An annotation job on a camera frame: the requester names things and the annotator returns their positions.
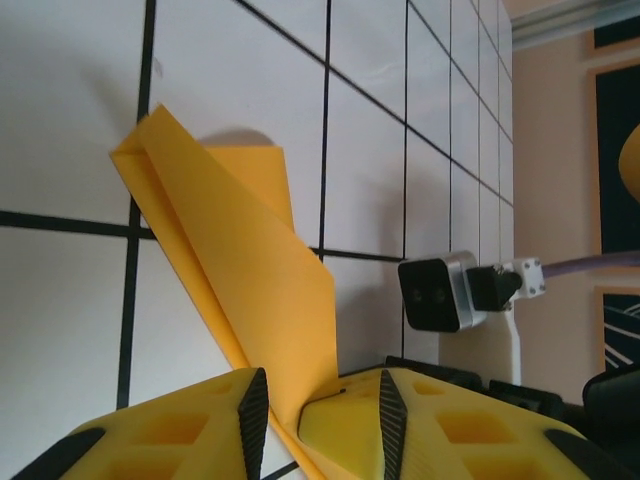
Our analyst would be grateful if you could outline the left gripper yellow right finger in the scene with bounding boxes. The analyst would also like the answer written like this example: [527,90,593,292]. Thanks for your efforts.
[377,368,640,480]

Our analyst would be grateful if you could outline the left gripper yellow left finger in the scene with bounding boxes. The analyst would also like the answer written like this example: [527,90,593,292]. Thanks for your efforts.
[9,367,271,480]

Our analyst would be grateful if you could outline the wall panel pink leaf outlines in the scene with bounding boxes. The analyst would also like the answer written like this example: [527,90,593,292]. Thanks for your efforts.
[594,287,640,374]

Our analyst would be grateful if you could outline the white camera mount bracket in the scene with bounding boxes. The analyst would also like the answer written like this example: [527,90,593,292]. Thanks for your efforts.
[439,255,546,386]

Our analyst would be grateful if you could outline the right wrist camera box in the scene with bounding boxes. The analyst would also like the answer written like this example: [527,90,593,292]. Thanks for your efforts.
[397,249,479,332]

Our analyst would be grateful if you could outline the wall panel orange oval fern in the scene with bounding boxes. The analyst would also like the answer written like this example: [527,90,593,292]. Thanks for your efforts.
[587,64,640,254]

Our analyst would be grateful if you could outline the aluminium frame post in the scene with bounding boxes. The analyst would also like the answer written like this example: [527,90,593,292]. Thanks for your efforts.
[508,0,640,50]

